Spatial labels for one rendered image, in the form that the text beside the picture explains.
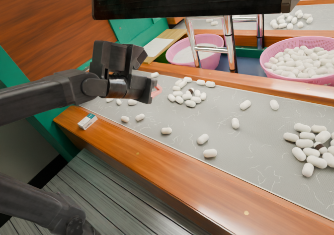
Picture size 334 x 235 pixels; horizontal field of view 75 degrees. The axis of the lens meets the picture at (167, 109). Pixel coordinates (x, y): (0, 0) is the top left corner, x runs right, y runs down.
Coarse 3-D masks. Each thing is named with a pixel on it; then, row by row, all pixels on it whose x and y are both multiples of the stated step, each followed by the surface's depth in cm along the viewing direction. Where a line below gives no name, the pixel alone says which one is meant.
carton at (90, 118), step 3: (90, 114) 80; (87, 117) 79; (90, 117) 78; (93, 117) 78; (96, 117) 79; (84, 120) 78; (87, 120) 77; (90, 120) 78; (93, 120) 78; (78, 123) 78; (81, 123) 77; (84, 123) 76; (87, 123) 77; (90, 123) 78; (81, 126) 76; (84, 126) 76; (87, 126) 77; (84, 129) 77
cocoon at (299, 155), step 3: (297, 147) 50; (294, 150) 49; (297, 150) 49; (300, 150) 49; (294, 153) 49; (297, 153) 48; (300, 153) 48; (303, 153) 48; (297, 156) 48; (300, 156) 48; (303, 156) 48; (300, 159) 48; (303, 159) 48
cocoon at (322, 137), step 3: (321, 132) 50; (324, 132) 50; (327, 132) 50; (318, 135) 50; (321, 135) 50; (324, 135) 49; (327, 135) 49; (330, 135) 50; (315, 138) 50; (318, 138) 50; (321, 138) 49; (324, 138) 49; (327, 138) 49; (318, 141) 50; (321, 141) 49; (324, 141) 49
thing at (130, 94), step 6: (126, 78) 53; (150, 78) 55; (150, 84) 55; (126, 90) 52; (132, 90) 53; (138, 90) 55; (144, 90) 56; (150, 90) 55; (126, 96) 53; (132, 96) 55; (138, 96) 56; (144, 96) 56; (150, 96) 55; (144, 102) 56; (150, 102) 56
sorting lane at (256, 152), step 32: (160, 96) 83; (192, 96) 77; (224, 96) 72; (256, 96) 68; (128, 128) 75; (160, 128) 70; (192, 128) 66; (224, 128) 62; (256, 128) 59; (288, 128) 56; (224, 160) 54; (256, 160) 52; (288, 160) 50; (288, 192) 45; (320, 192) 43
